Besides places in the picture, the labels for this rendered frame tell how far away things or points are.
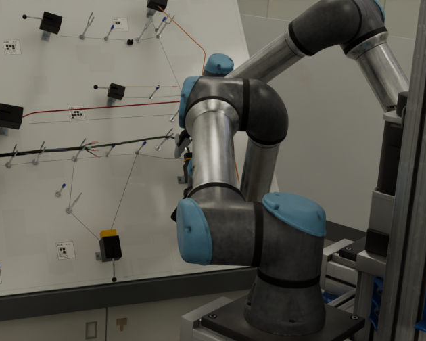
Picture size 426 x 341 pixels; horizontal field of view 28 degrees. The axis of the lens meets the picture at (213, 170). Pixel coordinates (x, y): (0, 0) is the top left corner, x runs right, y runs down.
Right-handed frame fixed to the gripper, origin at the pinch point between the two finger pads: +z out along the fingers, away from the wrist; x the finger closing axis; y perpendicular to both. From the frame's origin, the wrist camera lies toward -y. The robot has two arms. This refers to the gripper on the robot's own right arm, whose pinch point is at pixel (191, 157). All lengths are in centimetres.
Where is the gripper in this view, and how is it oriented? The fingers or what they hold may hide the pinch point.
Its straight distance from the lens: 253.0
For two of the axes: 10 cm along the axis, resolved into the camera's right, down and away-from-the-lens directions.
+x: -9.2, 0.1, -3.9
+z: -2.7, 7.0, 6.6
